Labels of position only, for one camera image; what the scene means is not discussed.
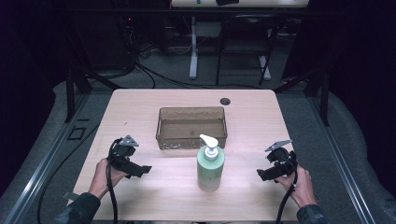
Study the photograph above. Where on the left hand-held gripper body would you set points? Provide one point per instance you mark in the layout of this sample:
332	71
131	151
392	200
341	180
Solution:
122	153

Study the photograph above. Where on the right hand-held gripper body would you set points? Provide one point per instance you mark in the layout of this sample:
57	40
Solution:
282	160

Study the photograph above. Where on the green pump bottle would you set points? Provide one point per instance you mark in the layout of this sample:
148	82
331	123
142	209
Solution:
210	168

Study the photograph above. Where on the brown transparent plastic box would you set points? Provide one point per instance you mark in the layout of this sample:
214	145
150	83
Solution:
191	127

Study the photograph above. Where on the person's left hand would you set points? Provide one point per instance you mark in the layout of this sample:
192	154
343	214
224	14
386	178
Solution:
102	177

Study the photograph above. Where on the person's right hand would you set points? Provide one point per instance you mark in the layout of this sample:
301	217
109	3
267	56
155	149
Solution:
300	188

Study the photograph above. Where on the grey tape strip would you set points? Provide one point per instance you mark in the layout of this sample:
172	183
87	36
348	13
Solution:
70	196

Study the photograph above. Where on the black metal stand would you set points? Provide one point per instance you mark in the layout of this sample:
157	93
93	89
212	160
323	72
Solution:
324	96
71	93

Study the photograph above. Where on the black chair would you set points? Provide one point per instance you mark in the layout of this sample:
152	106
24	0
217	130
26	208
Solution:
246	37

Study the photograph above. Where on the white desk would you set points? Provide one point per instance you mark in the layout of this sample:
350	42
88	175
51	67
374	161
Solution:
193	46

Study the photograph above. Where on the black object on desk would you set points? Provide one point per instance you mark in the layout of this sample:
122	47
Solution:
227	2

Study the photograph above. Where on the metal floor rail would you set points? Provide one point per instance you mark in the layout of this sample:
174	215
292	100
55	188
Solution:
339	155
46	161

